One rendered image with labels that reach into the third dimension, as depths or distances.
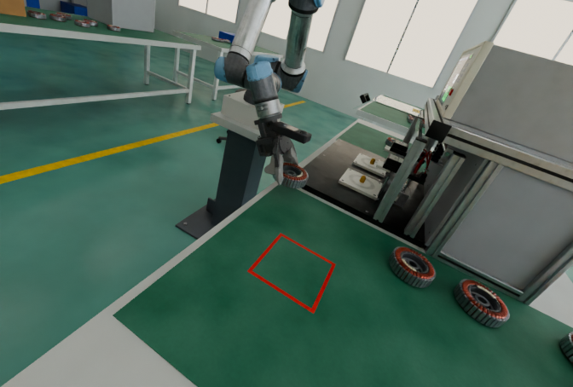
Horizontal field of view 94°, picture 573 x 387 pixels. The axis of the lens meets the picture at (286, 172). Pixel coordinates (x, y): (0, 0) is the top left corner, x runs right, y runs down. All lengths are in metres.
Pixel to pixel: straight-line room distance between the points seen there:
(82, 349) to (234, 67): 0.76
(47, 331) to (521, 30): 6.14
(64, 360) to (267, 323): 0.29
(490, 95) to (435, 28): 4.88
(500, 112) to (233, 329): 0.82
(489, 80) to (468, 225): 0.39
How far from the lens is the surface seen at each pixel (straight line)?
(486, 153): 0.82
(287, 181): 0.81
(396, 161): 1.01
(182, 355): 0.52
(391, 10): 5.84
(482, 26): 5.81
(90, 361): 0.53
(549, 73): 0.93
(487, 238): 0.93
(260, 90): 0.80
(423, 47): 5.73
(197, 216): 1.86
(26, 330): 1.51
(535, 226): 0.93
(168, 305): 0.56
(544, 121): 0.95
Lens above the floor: 1.21
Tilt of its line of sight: 27 degrees down
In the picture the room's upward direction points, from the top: 17 degrees clockwise
